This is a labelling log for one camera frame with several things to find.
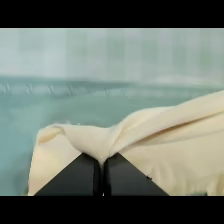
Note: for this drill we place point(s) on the cream shirt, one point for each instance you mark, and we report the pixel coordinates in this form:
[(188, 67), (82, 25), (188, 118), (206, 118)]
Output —
[(173, 146)]

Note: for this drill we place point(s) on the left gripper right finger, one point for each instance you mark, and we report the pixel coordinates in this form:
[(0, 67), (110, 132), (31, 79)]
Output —
[(128, 178)]

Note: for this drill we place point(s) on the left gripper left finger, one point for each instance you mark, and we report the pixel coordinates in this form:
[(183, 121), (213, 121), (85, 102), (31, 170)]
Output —
[(78, 178)]

